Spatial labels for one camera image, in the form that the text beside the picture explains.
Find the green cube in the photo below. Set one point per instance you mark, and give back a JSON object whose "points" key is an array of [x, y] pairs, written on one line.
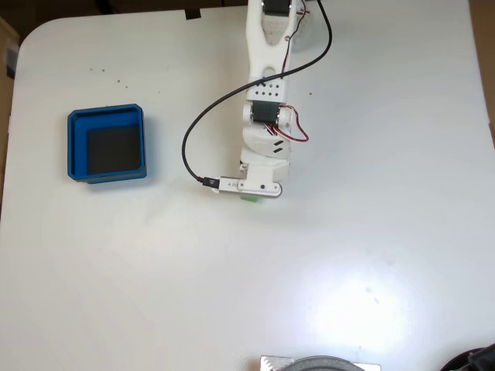
{"points": [[249, 199]]}

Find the blue box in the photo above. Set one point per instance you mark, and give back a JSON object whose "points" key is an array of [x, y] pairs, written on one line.
{"points": [[77, 147]]}

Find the black table clamp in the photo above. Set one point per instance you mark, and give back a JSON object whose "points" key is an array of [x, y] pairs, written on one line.
{"points": [[192, 14]]}

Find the silver metal plate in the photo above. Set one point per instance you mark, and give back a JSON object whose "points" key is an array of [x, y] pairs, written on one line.
{"points": [[270, 365]]}

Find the dark round stand base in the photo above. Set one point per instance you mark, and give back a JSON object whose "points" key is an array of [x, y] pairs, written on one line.
{"points": [[483, 361], [321, 365]]}

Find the silver camera box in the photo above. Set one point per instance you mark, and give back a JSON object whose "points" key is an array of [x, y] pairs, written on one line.
{"points": [[251, 187]]}

